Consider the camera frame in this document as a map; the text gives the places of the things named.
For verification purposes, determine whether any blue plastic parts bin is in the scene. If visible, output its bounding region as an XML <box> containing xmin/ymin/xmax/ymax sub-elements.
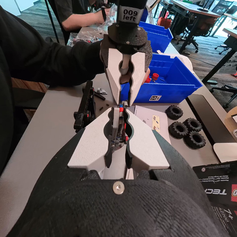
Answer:
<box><xmin>120</xmin><ymin>54</ymin><xmax>203</xmax><ymax>104</ymax></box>
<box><xmin>138</xmin><ymin>21</ymin><xmax>173</xmax><ymax>54</ymax></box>

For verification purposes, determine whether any black toy brick chassis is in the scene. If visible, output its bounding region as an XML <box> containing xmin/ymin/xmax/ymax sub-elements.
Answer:
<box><xmin>73</xmin><ymin>80</ymin><xmax>97</xmax><ymax>133</ymax></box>

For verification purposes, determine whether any black toy set box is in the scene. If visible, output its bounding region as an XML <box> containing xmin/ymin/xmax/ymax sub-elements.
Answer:
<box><xmin>193</xmin><ymin>161</ymin><xmax>237</xmax><ymax>237</ymax></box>

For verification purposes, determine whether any wood edged desk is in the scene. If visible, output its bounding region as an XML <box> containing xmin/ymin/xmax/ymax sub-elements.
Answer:
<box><xmin>170</xmin><ymin>0</ymin><xmax>221</xmax><ymax>54</ymax></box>

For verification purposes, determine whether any dark flat panel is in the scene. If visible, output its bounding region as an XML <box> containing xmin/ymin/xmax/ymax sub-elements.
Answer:
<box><xmin>186</xmin><ymin>93</ymin><xmax>236</xmax><ymax>146</ymax></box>

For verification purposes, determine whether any orange crate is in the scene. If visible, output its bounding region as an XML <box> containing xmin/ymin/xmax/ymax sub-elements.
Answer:
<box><xmin>157</xmin><ymin>17</ymin><xmax>171</xmax><ymax>29</ymax></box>

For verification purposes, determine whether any open instruction booklet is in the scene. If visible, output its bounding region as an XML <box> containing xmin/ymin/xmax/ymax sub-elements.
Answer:
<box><xmin>134</xmin><ymin>105</ymin><xmax>171</xmax><ymax>145</ymax></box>

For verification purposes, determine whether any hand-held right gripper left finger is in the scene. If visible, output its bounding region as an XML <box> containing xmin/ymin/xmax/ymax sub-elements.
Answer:
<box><xmin>67</xmin><ymin>107</ymin><xmax>114</xmax><ymax>175</ymax></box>

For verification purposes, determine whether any person's left forearm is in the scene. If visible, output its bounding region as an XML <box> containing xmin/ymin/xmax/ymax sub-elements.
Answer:
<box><xmin>28</xmin><ymin>40</ymin><xmax>106</xmax><ymax>86</ymax></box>

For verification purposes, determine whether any person's dark-clothed body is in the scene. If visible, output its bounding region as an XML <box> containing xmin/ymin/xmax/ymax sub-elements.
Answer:
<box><xmin>0</xmin><ymin>6</ymin><xmax>48</xmax><ymax>176</ymax></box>

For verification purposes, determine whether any black toy axle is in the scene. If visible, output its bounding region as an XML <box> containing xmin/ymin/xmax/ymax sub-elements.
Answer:
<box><xmin>93</xmin><ymin>92</ymin><xmax>106</xmax><ymax>101</ymax></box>

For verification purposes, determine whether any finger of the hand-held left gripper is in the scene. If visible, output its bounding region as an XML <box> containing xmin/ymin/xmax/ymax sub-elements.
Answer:
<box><xmin>105</xmin><ymin>48</ymin><xmax>124</xmax><ymax>107</ymax></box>
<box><xmin>128</xmin><ymin>53</ymin><xmax>146</xmax><ymax>107</ymax></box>

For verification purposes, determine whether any black office chair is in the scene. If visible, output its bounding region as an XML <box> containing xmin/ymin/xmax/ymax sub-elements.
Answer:
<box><xmin>209</xmin><ymin>84</ymin><xmax>237</xmax><ymax>109</ymax></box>
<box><xmin>177</xmin><ymin>17</ymin><xmax>199</xmax><ymax>54</ymax></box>

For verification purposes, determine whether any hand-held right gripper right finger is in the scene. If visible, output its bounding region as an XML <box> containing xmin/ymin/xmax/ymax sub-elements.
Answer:
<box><xmin>125</xmin><ymin>107</ymin><xmax>171</xmax><ymax>175</ymax></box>

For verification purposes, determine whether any person's left hand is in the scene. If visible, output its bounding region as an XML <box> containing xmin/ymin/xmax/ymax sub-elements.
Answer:
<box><xmin>120</xmin><ymin>68</ymin><xmax>151</xmax><ymax>86</ymax></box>

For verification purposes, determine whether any black toy tyre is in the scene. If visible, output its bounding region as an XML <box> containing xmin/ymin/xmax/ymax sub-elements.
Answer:
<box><xmin>165</xmin><ymin>105</ymin><xmax>184</xmax><ymax>120</ymax></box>
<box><xmin>184</xmin><ymin>131</ymin><xmax>206</xmax><ymax>149</ymax></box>
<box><xmin>183</xmin><ymin>118</ymin><xmax>202</xmax><ymax>132</ymax></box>
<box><xmin>168</xmin><ymin>121</ymin><xmax>189</xmax><ymax>139</ymax></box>

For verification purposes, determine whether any grey toy brick model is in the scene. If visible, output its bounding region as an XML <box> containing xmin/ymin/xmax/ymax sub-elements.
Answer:
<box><xmin>109</xmin><ymin>100</ymin><xmax>130</xmax><ymax>153</ymax></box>

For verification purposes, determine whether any white card sheet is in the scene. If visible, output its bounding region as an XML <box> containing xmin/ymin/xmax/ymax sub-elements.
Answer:
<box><xmin>213</xmin><ymin>143</ymin><xmax>237</xmax><ymax>163</ymax></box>

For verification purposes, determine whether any black sign stand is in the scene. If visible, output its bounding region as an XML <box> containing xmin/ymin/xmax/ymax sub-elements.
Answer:
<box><xmin>44</xmin><ymin>0</ymin><xmax>60</xmax><ymax>43</ymax></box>

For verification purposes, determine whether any grey desk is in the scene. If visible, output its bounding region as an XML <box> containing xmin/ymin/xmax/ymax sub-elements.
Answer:
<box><xmin>66</xmin><ymin>26</ymin><xmax>183</xmax><ymax>56</ymax></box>
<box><xmin>0</xmin><ymin>72</ymin><xmax>237</xmax><ymax>237</ymax></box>

